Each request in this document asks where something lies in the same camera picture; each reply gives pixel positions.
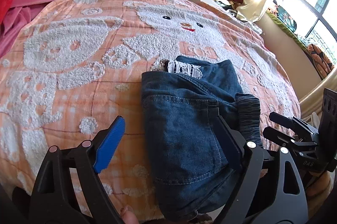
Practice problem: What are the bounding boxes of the blue denim lace-trimmed pants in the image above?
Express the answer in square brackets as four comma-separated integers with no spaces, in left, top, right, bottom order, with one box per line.
[142,56,262,222]

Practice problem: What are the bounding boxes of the right hand red nails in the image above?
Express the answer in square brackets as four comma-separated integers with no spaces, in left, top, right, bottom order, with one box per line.
[306,172,331,198]

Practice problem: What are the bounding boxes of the left hand red nails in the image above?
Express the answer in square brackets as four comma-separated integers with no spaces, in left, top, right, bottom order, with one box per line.
[120,205,139,224]

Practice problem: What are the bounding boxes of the orange patterned cushion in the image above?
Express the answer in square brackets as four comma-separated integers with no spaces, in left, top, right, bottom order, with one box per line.
[307,44,335,80]

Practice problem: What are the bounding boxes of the peach bear-pattern blanket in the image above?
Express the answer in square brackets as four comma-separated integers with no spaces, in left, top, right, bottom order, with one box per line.
[1,0,300,221]

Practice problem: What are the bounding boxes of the green-edged windowsill cushion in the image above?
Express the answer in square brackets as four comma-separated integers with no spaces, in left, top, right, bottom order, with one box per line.
[266,0,308,52]

